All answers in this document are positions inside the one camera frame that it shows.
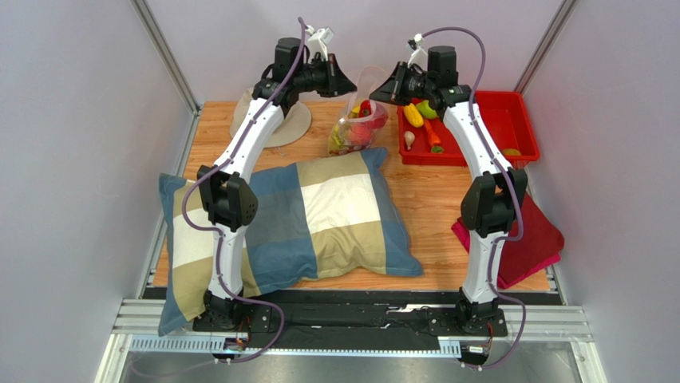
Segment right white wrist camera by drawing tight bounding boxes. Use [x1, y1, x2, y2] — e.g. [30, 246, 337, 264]
[407, 34, 428, 67]

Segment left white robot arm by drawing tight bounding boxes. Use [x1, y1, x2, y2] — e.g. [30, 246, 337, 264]
[197, 28, 357, 330]

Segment plaid pillow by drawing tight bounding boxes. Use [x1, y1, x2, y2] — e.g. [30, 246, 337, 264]
[159, 148, 424, 318]

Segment green pear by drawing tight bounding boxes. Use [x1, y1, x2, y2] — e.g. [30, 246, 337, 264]
[416, 100, 438, 120]

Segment yellow corn cob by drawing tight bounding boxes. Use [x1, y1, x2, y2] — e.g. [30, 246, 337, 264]
[402, 103, 425, 128]

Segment folded red cloth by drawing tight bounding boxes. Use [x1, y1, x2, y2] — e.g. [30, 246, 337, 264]
[451, 191, 566, 290]

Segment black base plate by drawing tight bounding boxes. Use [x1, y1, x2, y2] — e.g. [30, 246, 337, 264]
[140, 286, 564, 352]

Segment beige bucket hat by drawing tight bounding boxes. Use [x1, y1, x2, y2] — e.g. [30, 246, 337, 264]
[229, 87, 312, 148]

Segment aluminium frame rail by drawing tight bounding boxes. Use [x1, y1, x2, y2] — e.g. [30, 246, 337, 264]
[96, 288, 606, 382]

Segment garlic bulb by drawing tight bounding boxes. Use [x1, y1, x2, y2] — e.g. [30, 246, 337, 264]
[403, 131, 415, 151]

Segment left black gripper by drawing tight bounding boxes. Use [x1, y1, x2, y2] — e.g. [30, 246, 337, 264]
[293, 53, 357, 98]

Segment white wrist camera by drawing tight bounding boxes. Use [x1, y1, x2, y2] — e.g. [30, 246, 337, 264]
[407, 34, 428, 67]
[306, 25, 335, 61]

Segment clear zip top bag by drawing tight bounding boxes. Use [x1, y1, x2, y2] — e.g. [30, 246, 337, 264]
[328, 66, 388, 156]

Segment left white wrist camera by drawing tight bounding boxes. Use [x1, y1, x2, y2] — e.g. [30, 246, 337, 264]
[306, 25, 335, 61]

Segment orange carrot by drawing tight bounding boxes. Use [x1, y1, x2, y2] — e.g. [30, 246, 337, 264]
[423, 120, 444, 154]

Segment yellow banana bunch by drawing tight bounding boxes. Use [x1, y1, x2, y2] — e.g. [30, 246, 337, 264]
[328, 106, 360, 155]

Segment red plastic tray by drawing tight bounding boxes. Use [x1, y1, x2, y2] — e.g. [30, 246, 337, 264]
[396, 91, 540, 168]

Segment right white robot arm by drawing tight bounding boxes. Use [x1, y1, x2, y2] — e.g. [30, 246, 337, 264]
[370, 45, 528, 334]

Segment small yellow green fruit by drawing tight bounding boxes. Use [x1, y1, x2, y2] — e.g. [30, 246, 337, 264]
[501, 148, 522, 157]

